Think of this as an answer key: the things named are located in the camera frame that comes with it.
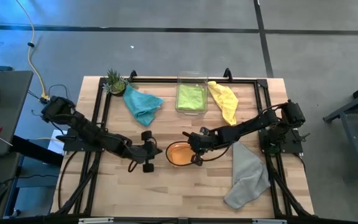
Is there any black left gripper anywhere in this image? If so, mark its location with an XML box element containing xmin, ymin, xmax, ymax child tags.
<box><xmin>131</xmin><ymin>130</ymin><xmax>163</xmax><ymax>174</ymax></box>

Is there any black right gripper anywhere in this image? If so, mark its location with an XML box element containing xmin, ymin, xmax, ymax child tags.
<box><xmin>181</xmin><ymin>131</ymin><xmax>219</xmax><ymax>167</ymax></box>

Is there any orange microfiber towel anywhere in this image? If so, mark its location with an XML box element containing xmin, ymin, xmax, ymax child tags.
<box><xmin>165</xmin><ymin>141</ymin><xmax>198</xmax><ymax>167</ymax></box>

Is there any green microfiber towel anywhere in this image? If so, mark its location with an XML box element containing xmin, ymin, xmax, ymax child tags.
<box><xmin>177</xmin><ymin>83</ymin><xmax>206</xmax><ymax>112</ymax></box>

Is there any teal microfiber towel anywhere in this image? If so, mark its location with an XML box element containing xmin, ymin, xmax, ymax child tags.
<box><xmin>122</xmin><ymin>83</ymin><xmax>165</xmax><ymax>128</ymax></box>

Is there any yellow microfiber towel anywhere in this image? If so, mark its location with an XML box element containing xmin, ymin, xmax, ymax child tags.
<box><xmin>207</xmin><ymin>80</ymin><xmax>239</xmax><ymax>126</ymax></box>

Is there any grey microfiber towel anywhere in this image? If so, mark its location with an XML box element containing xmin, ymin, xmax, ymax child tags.
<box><xmin>223</xmin><ymin>141</ymin><xmax>272</xmax><ymax>210</ymax></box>

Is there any clear plastic bin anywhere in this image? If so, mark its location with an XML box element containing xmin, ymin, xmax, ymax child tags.
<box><xmin>175</xmin><ymin>70</ymin><xmax>209</xmax><ymax>116</ymax></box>

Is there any potted succulent plant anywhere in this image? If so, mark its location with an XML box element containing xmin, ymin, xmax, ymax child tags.
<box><xmin>102</xmin><ymin>68</ymin><xmax>130</xmax><ymax>96</ymax></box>

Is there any white paper sheet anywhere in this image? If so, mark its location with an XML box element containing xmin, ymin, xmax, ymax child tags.
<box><xmin>47</xmin><ymin>129</ymin><xmax>71</xmax><ymax>155</ymax></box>

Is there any black rectangular bar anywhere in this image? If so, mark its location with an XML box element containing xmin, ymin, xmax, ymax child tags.
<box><xmin>11</xmin><ymin>135</ymin><xmax>65</xmax><ymax>167</ymax></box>

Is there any dark low desk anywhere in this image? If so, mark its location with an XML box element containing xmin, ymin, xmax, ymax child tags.
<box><xmin>0</xmin><ymin>152</ymin><xmax>21</xmax><ymax>218</ymax></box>

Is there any grey side desk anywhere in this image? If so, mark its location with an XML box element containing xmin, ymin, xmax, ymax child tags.
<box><xmin>0</xmin><ymin>70</ymin><xmax>34</xmax><ymax>156</ymax></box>

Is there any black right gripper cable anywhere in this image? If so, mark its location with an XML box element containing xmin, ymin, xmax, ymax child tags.
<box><xmin>165</xmin><ymin>141</ymin><xmax>232</xmax><ymax>168</ymax></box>

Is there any black aluminium table frame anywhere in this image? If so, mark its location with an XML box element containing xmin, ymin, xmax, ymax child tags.
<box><xmin>53</xmin><ymin>68</ymin><xmax>313</xmax><ymax>218</ymax></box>

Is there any silver table bracket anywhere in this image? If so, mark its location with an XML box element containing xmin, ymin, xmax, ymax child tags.
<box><xmin>78</xmin><ymin>217</ymin><xmax>114</xmax><ymax>224</ymax></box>
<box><xmin>252</xmin><ymin>219</ymin><xmax>287</xmax><ymax>224</ymax></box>

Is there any yellow floor cable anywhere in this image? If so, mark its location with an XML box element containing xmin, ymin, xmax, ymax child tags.
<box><xmin>14</xmin><ymin>0</ymin><xmax>49</xmax><ymax>100</ymax></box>

